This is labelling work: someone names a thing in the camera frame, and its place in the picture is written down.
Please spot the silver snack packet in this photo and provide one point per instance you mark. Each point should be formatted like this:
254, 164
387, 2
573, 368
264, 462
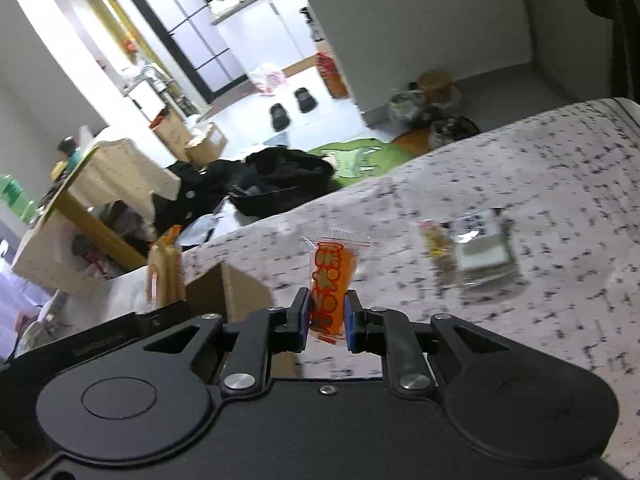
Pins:
482, 255

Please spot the open cardboard carton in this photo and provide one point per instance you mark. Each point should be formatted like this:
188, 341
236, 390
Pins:
170, 130

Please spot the grey plastic bag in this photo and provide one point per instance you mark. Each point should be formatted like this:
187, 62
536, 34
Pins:
407, 105

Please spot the black slipper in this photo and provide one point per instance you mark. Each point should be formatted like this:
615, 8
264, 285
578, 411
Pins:
304, 100
279, 116

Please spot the dark hanging clothing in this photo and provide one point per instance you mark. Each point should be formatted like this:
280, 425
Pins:
615, 10

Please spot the black framed glass door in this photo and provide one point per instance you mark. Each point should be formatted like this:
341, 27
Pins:
200, 25

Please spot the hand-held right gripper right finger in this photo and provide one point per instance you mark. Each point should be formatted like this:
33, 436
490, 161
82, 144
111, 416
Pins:
351, 325

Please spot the small figurine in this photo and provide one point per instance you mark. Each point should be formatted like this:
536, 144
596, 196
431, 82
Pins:
67, 152

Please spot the small clear snack packet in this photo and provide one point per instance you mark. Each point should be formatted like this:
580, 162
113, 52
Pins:
436, 247

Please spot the pink plastic bag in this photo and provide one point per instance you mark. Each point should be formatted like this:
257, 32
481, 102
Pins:
267, 80

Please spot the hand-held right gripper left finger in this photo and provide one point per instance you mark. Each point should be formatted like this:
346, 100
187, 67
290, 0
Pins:
301, 317

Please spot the black bag on floor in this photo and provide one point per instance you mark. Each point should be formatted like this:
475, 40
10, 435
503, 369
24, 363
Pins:
270, 170

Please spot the green bottle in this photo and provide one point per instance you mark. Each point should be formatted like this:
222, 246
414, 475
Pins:
12, 195

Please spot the green floor mat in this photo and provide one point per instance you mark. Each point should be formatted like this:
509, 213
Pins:
360, 155

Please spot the brown basket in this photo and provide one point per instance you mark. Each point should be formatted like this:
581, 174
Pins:
435, 85

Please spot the wooden table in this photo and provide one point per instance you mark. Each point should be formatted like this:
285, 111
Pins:
115, 170

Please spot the small cardboard carton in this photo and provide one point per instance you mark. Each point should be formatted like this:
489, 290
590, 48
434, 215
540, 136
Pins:
205, 146

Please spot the white kitchen counter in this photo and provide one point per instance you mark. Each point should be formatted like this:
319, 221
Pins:
270, 25

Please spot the cardboard box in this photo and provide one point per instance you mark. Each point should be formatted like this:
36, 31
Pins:
235, 290

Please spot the red bag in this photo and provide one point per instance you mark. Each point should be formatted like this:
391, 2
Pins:
332, 75

